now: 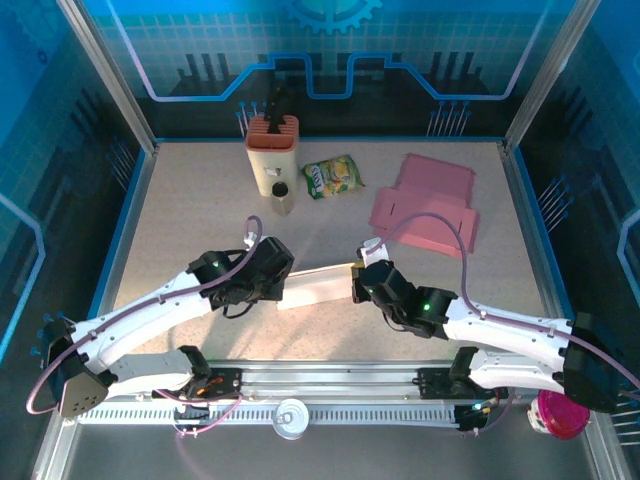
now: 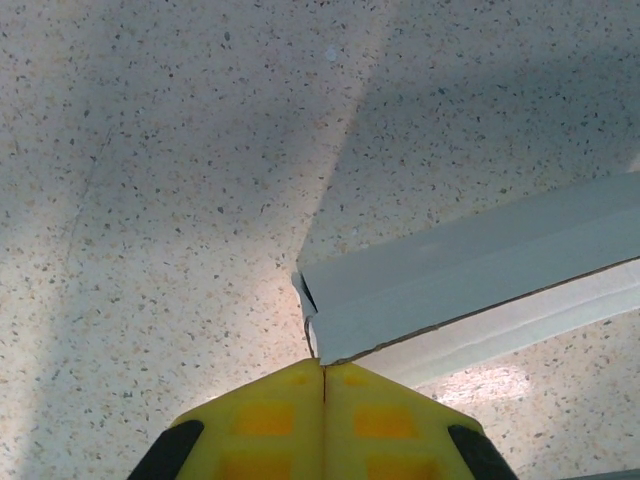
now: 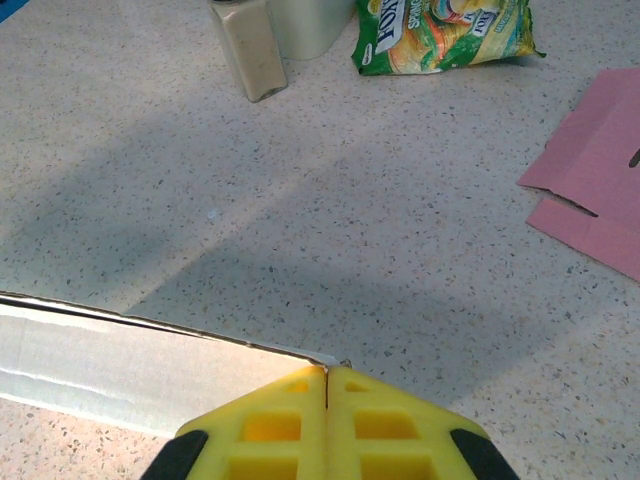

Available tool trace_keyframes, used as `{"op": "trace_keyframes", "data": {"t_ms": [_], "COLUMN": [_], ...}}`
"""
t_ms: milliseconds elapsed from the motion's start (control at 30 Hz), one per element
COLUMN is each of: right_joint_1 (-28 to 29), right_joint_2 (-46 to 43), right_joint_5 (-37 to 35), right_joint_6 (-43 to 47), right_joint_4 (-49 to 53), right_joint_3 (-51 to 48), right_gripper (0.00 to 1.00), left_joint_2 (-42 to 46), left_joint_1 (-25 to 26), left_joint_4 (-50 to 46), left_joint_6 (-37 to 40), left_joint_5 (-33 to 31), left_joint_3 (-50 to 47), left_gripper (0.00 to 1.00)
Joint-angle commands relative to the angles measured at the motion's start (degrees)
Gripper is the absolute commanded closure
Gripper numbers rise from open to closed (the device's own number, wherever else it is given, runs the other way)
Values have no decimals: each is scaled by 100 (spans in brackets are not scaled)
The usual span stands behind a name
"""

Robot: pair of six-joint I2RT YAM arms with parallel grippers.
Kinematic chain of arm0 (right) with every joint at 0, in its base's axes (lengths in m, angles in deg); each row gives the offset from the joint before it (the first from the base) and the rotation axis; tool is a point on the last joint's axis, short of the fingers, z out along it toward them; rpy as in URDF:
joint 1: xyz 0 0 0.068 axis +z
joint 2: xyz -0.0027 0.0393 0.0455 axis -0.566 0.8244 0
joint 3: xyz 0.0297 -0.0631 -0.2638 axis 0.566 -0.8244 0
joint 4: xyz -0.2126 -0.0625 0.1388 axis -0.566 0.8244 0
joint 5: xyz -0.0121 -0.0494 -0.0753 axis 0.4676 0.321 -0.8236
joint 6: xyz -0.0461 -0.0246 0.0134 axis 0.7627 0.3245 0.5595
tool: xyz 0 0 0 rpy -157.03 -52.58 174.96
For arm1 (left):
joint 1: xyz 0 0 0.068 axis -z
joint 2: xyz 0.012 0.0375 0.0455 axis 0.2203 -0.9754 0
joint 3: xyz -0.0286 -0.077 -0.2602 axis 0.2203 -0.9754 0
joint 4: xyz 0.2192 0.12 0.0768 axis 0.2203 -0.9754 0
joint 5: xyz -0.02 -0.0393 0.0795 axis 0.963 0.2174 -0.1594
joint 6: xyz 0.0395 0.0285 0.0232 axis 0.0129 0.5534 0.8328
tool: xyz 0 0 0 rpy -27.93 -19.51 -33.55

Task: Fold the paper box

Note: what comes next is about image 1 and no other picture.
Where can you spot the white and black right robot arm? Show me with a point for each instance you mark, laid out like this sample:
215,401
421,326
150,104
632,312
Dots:
500,327

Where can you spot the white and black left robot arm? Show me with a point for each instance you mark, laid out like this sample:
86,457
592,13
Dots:
140,320

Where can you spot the aluminium frame post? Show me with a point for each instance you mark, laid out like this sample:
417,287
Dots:
112,75
549,75

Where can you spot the aluminium mounting rail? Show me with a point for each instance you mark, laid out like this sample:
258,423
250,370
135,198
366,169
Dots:
330,375

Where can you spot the green yellow snack bag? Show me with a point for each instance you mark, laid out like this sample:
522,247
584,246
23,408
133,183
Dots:
332,175

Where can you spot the pink paper box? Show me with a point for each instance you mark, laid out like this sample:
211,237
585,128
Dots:
430,185

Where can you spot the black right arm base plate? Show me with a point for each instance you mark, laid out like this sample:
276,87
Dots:
432,384

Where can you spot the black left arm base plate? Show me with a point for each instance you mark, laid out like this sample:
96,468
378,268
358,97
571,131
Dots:
227,384

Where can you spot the pink lidded container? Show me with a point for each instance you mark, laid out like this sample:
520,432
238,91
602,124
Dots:
555,420

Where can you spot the silver tin can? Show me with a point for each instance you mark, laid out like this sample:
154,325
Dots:
291,419

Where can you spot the white paper box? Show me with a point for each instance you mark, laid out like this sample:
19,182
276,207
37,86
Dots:
315,287

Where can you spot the beige knife block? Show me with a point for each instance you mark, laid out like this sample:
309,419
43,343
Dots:
272,160

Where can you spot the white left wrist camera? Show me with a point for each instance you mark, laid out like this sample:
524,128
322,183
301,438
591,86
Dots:
252,241

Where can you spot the small dark-lidded jar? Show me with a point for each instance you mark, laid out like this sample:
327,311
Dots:
282,202

